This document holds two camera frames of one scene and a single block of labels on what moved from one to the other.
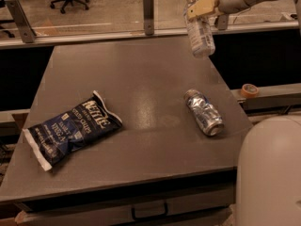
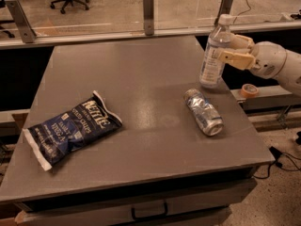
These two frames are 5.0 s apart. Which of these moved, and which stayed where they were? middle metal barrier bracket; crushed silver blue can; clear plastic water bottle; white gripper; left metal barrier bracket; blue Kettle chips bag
Moved: white gripper; clear plastic water bottle
Stayed: middle metal barrier bracket; left metal barrier bracket; blue Kettle chips bag; crushed silver blue can
